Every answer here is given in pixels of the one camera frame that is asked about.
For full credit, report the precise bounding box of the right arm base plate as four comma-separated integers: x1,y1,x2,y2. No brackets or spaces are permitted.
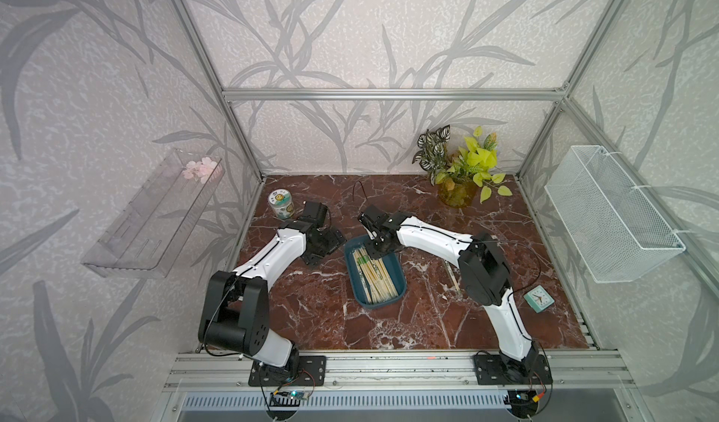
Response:
472,347,553,386

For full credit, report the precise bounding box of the small printed tin can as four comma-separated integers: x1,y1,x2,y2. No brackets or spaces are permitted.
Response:
268,189,294,221

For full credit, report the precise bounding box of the aluminium front rail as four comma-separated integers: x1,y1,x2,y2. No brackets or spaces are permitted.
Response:
163,349,636,392

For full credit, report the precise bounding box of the teal storage box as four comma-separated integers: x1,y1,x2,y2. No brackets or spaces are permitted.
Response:
344,236,407,310

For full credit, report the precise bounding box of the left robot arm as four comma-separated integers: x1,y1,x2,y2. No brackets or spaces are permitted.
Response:
198,228,346,369

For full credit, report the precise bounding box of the white wire mesh basket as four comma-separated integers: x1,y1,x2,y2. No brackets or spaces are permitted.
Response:
545,145,686,283

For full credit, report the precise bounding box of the potted green plant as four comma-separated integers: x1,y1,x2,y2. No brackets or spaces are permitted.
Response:
412,125,513,209

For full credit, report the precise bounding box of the pink flower decoration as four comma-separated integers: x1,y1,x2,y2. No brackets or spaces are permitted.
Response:
182,156,221,183

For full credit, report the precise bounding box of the small teal alarm clock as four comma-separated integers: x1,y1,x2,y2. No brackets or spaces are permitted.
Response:
524,285,555,313

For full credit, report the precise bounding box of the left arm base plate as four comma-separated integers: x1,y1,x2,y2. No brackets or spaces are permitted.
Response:
248,355,327,388

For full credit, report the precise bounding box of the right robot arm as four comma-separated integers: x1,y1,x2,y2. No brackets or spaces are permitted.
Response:
359,205,537,369

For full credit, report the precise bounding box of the clear acrylic wall shelf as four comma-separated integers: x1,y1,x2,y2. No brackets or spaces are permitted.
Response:
81,149,225,279

